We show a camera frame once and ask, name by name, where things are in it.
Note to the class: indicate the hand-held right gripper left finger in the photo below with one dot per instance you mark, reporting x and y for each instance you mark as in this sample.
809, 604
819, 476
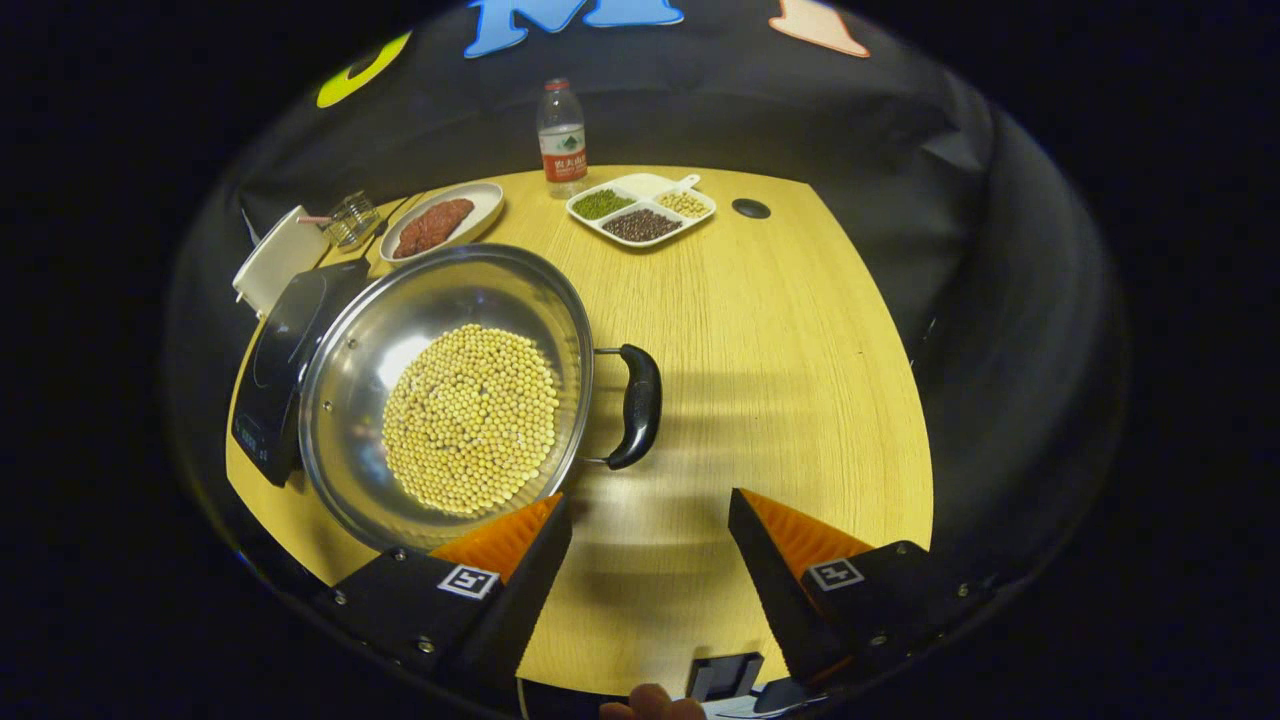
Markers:
520, 600

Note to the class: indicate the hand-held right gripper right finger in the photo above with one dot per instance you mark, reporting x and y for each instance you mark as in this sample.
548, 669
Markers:
775, 590

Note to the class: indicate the black induction cooktop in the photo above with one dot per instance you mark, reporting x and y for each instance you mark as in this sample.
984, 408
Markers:
285, 360

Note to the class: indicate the pile of yellow soybeans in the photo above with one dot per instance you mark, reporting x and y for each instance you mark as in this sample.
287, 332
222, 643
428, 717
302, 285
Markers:
470, 420

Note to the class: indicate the red raw meat piece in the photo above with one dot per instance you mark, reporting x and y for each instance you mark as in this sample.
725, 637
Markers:
412, 240
452, 215

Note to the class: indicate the black table grommet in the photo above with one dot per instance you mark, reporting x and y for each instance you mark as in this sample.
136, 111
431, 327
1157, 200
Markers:
751, 208

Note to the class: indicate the white round plate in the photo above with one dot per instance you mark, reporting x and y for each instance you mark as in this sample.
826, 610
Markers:
485, 205

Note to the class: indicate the white divided dish of beans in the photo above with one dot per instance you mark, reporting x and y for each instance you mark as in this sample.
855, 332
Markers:
640, 210

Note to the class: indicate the white toaster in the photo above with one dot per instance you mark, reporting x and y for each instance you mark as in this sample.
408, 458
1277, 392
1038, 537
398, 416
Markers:
275, 262

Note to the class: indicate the pink striped straw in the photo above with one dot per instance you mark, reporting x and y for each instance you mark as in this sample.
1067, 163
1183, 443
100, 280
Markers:
315, 219

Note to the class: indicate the clear water bottle red label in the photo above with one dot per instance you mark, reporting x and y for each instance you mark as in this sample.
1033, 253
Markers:
562, 150

